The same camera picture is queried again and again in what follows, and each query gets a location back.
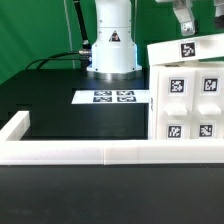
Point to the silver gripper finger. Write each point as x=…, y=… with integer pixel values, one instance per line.
x=183, y=12
x=219, y=14

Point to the white cabinet body box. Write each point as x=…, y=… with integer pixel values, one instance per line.
x=153, y=88

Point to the white cabinet top block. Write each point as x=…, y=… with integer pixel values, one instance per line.
x=189, y=49

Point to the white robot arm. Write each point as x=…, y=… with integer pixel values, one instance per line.
x=114, y=53

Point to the white marker base plate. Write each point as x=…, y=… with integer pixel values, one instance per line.
x=110, y=96

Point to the white U-shaped fence frame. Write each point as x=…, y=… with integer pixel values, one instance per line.
x=15, y=151

